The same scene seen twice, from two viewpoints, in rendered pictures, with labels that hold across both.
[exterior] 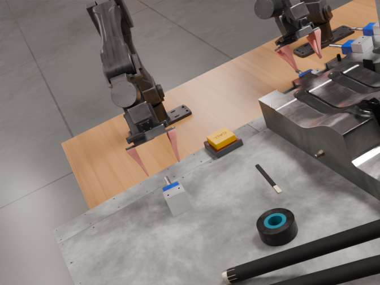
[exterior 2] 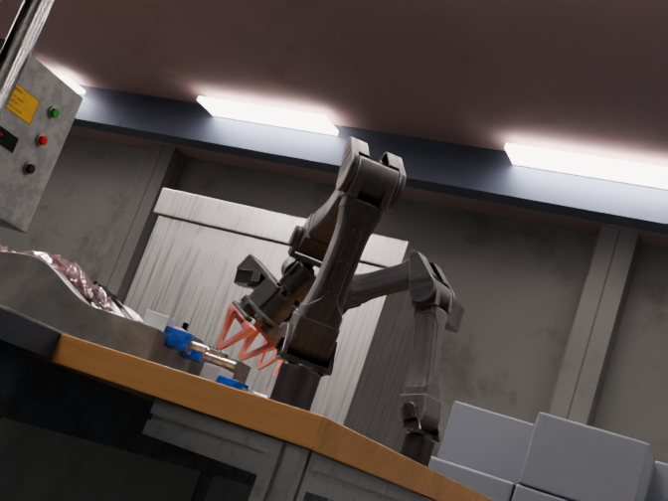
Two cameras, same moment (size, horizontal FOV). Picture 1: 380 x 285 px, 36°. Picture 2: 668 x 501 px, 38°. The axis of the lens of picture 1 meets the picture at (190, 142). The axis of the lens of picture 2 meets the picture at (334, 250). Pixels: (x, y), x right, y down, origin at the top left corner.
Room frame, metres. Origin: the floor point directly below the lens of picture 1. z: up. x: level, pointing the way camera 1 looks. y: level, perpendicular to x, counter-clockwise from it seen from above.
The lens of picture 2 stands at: (2.63, -1.66, 0.73)
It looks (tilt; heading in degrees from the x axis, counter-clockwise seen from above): 13 degrees up; 129
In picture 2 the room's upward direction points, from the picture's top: 19 degrees clockwise
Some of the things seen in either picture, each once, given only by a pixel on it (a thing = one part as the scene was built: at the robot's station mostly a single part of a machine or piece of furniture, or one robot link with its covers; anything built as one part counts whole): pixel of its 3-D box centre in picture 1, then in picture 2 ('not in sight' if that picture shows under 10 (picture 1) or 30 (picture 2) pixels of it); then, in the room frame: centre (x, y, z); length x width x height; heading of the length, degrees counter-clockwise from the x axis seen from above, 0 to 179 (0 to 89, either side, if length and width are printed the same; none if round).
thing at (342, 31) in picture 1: (321, 31); (293, 392); (1.74, -0.53, 0.84); 0.20 x 0.07 x 0.08; 101
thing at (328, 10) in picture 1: (316, 14); (304, 350); (1.73, -0.52, 0.90); 0.09 x 0.06 x 0.06; 50
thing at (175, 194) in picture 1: (172, 190); not in sight; (1.21, 0.08, 0.83); 0.13 x 0.05 x 0.05; 6
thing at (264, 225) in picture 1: (276, 226); not in sight; (0.95, -0.10, 0.82); 0.08 x 0.08 x 0.04
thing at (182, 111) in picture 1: (155, 113); (416, 454); (1.63, 0.06, 0.84); 0.20 x 0.07 x 0.08; 101
